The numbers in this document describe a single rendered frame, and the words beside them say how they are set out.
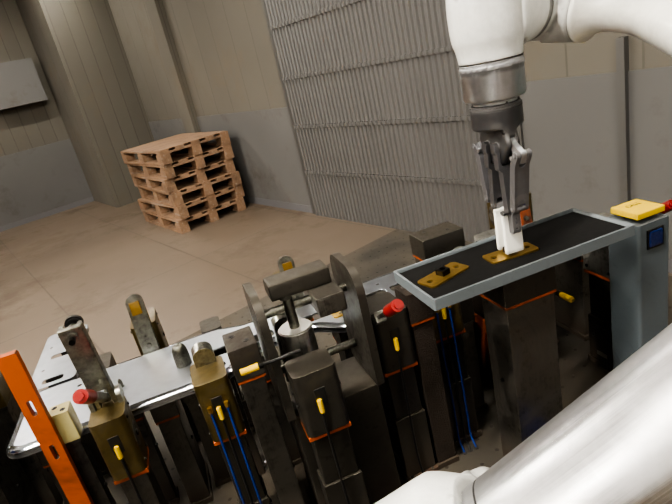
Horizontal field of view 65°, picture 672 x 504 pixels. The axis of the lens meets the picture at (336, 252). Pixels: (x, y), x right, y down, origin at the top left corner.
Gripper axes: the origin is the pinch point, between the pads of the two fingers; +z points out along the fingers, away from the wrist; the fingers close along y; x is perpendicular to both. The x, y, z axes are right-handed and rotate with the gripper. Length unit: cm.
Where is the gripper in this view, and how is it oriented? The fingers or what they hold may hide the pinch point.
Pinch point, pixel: (508, 229)
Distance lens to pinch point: 89.2
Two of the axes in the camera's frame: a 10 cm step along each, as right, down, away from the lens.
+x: -9.5, 2.8, -1.6
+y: -2.5, -3.0, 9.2
